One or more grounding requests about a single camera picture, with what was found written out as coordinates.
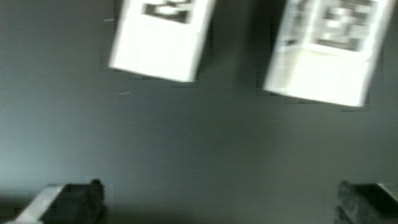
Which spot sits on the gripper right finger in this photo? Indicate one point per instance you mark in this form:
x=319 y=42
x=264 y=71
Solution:
x=369 y=203

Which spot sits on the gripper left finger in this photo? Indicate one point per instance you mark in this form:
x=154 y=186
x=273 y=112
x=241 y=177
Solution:
x=69 y=204

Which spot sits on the white leg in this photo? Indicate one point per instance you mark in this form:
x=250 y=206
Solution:
x=328 y=49
x=161 y=37

